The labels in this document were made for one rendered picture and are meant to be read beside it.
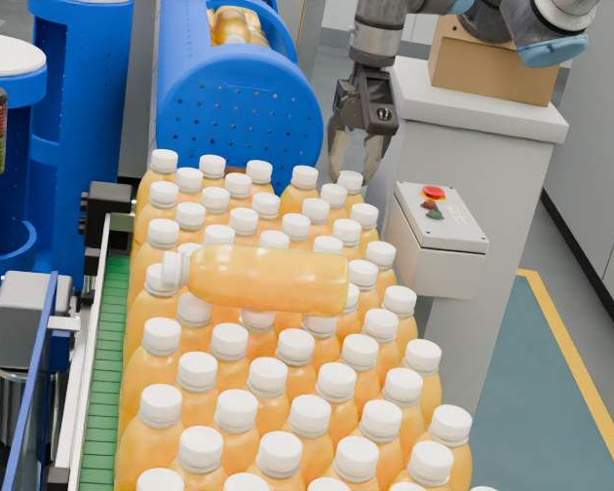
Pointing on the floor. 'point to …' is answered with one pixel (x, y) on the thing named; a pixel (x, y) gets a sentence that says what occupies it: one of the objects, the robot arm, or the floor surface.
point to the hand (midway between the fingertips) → (350, 178)
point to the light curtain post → (309, 35)
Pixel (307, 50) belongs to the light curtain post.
